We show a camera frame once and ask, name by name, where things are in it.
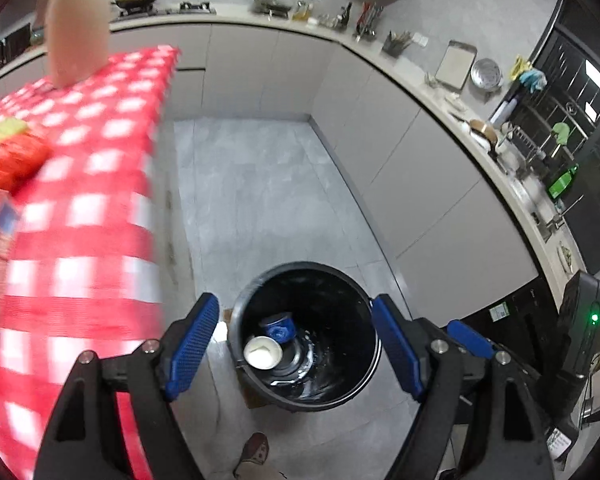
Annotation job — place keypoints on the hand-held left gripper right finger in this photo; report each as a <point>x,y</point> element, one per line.
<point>397,352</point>

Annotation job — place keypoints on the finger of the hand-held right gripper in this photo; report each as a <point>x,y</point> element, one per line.
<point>472,339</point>

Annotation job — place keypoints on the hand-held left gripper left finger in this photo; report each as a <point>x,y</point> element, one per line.
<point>195,347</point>

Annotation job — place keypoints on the black round trash bin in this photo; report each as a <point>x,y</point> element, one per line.
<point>325,290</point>

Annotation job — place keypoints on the black built-in dishwasher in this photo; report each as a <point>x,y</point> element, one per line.
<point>520,310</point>

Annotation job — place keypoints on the white paper cup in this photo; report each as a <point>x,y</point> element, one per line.
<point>262,352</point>

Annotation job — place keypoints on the plate with food scraps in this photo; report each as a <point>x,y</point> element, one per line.
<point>566,257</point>

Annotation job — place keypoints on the blue cup in bin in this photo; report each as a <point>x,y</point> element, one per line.
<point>278,329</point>

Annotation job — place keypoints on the person's brown shoe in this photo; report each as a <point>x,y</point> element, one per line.
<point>254,452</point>

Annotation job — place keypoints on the green dish soap bottle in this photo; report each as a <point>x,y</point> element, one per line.
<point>562,182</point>

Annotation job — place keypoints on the red white checkered tablecloth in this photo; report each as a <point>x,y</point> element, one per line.
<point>95,220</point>

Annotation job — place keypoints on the green cleaning cloth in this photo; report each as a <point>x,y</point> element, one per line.
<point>561,134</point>

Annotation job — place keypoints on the brown frying pan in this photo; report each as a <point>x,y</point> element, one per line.
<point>482,131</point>

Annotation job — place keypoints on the dark kitchen window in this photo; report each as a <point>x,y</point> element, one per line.
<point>580,110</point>

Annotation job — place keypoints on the red snack bag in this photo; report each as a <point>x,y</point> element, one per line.
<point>12,162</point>

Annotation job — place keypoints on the steel colander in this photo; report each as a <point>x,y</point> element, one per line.
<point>486,75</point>

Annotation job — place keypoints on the blue rubber glove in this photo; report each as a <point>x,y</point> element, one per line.
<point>534,80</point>

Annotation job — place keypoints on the beige kitchen countertop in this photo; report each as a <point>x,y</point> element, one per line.
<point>405,75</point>

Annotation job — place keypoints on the metal baking tray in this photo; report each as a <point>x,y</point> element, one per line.
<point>455,66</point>

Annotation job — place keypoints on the yellow rubber glove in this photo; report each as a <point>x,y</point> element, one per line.
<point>519,66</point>

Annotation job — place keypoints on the grey kitchen base cabinets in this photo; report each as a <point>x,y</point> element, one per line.
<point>260,70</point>

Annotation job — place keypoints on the yellow-green flat packet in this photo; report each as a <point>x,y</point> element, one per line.
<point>5,131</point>

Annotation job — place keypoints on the black utensil holder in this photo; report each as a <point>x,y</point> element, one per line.
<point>395,45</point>

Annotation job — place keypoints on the gas stove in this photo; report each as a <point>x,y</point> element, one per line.
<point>190,8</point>

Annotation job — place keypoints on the dark sauce bottle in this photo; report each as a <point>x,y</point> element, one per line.
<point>348,14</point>

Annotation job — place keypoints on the pink thermos jug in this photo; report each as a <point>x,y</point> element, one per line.
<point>77,25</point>

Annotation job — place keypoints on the steel cooking pot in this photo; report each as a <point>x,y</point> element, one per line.
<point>272,6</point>

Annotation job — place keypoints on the green jar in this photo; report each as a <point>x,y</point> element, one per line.
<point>38,33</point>

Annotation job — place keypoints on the yellow oil bottles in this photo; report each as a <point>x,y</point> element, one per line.
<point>302,12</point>

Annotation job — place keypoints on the black wok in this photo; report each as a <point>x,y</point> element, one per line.
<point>136,0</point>

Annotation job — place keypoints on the white wall socket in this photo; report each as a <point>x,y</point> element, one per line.
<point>420,40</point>

